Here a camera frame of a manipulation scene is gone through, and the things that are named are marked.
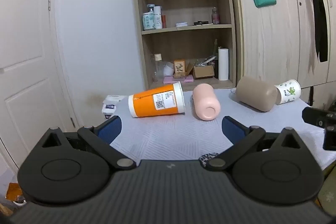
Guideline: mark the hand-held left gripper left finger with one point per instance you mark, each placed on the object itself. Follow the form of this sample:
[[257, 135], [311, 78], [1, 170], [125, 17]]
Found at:
[[109, 129]]

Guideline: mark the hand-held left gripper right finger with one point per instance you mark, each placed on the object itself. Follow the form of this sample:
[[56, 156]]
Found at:
[[233, 129]]

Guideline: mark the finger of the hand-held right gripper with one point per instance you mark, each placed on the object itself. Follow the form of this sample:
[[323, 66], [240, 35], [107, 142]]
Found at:
[[316, 116], [330, 140]]

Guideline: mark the white cup with green print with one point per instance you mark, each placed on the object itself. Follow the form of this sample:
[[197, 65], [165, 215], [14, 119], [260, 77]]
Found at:
[[287, 91]]

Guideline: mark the pink cup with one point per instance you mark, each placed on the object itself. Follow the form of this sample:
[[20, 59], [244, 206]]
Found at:
[[206, 101]]

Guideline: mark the taupe cup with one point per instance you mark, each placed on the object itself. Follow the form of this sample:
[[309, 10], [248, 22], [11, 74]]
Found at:
[[256, 92]]

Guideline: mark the orange and white paper cup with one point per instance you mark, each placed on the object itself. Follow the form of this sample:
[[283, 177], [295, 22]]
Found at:
[[155, 101]]

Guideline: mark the small white cup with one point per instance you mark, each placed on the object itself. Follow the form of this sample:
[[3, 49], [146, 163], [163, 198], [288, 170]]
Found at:
[[168, 69]]

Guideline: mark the white tissue packet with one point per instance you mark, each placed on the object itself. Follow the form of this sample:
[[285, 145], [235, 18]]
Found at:
[[113, 98], [108, 111]]

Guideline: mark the leopard print cloth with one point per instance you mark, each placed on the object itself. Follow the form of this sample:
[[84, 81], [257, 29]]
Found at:
[[208, 157]]

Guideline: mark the green cushion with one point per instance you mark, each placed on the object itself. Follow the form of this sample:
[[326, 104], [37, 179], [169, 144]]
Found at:
[[328, 195]]

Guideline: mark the light blue patterned tablecloth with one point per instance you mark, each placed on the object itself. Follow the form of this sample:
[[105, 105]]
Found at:
[[170, 132]]

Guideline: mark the brown cardboard box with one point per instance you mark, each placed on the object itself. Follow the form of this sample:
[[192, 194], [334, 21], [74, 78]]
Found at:
[[203, 72]]

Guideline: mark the white paper towel roll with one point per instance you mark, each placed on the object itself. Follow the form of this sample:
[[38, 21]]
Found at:
[[223, 64]]

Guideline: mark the pink sponge block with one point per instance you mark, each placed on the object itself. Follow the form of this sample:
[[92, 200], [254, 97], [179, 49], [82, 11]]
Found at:
[[170, 79], [188, 79]]

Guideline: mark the green glass bottle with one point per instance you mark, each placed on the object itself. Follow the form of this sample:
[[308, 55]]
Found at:
[[215, 52]]

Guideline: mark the clear bottle with beige cap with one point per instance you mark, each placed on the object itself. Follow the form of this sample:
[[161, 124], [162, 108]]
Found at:
[[157, 66]]

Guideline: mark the wooden box with leaf print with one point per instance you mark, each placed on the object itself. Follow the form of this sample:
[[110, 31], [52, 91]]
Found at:
[[180, 67]]

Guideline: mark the light wooden wardrobe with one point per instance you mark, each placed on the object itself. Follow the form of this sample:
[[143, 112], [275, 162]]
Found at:
[[278, 37]]

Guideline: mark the black ribbon bow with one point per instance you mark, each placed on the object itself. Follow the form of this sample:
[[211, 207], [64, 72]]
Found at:
[[320, 19]]

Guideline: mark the white door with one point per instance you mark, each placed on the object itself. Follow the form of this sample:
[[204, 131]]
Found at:
[[29, 61]]

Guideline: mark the wooden bookshelf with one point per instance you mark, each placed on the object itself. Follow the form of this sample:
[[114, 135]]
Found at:
[[183, 35]]

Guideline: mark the flat black item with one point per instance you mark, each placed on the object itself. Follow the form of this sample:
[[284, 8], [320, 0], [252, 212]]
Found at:
[[201, 22]]

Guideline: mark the orange packet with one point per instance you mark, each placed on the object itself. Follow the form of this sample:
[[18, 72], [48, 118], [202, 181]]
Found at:
[[14, 191]]

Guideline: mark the pink bottle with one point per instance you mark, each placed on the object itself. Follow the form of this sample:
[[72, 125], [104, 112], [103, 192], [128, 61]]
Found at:
[[215, 16]]

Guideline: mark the white teal bottles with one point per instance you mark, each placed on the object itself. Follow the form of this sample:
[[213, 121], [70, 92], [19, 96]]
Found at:
[[148, 19]]

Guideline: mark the flat white case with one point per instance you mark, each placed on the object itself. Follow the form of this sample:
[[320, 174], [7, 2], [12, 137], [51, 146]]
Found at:
[[181, 24]]

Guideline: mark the small orange box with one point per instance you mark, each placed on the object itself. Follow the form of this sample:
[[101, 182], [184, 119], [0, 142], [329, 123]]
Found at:
[[164, 22]]

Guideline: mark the white tube bottle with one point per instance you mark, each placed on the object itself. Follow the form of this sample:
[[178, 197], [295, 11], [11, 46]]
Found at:
[[157, 18]]

